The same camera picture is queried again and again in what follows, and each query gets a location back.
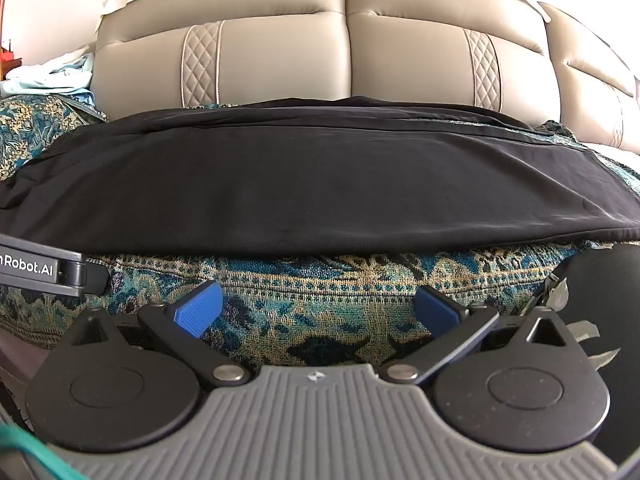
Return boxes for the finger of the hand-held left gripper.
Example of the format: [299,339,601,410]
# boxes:
[82,258,111,295]

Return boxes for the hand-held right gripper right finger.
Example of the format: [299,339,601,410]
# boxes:
[376,286,568,388]

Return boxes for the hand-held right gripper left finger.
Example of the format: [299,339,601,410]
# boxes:
[66,280,253,389]

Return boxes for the black pants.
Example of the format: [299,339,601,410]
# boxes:
[0,95,640,257]

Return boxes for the teal patterned blanket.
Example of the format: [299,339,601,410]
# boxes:
[0,92,640,368]

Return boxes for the dark leaf print cloth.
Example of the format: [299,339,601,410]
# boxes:
[520,242,640,461]

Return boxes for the light blue cloth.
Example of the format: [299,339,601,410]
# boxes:
[0,52,98,111]

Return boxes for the reddish wooden furniture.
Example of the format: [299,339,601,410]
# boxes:
[0,0,22,82]

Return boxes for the beige leather sofa backrest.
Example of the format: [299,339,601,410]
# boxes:
[92,0,640,156]

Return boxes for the green cable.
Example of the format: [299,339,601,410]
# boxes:
[0,424,87,480]

